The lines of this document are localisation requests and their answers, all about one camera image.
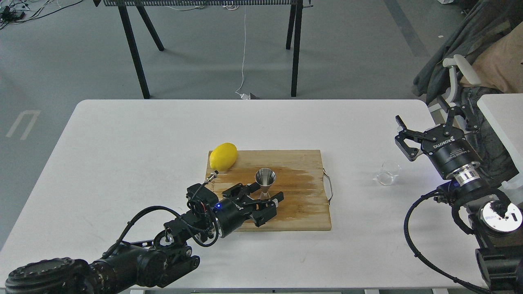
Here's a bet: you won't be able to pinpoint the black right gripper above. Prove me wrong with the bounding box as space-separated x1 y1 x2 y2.
394 96 483 180

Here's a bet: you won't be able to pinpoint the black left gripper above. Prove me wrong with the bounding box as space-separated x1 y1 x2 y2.
213 183 284 238

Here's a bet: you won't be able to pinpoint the steel double jigger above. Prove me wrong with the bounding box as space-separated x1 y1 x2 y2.
255 168 276 200

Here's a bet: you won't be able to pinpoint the small clear glass cup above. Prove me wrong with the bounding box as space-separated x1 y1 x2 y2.
376 160 401 186

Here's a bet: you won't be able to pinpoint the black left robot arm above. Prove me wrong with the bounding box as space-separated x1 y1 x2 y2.
5 171 284 294

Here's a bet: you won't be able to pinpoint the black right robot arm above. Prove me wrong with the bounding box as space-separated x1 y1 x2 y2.
395 98 522 294

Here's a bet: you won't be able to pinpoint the yellow lemon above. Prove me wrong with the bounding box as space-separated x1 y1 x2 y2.
209 142 238 172

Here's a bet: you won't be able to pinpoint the wooden cutting board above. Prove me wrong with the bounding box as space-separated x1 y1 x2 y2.
207 149 332 232

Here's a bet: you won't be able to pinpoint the white side table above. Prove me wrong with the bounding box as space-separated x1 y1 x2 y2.
477 94 523 172

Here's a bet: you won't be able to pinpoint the white office chair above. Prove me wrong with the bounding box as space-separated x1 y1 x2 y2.
429 54 481 121

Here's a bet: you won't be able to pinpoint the tan cushion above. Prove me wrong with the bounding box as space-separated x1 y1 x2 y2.
472 23 523 94

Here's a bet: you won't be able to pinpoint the grey jacket on chair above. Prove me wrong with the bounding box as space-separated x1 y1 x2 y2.
411 0 523 104

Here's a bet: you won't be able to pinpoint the white power cable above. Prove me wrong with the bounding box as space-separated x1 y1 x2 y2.
235 6 256 100

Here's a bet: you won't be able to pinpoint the black metal table frame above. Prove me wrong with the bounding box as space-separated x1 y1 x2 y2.
93 0 314 99

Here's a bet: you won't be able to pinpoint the black floor cables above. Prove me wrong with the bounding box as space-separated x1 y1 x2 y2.
0 0 84 28

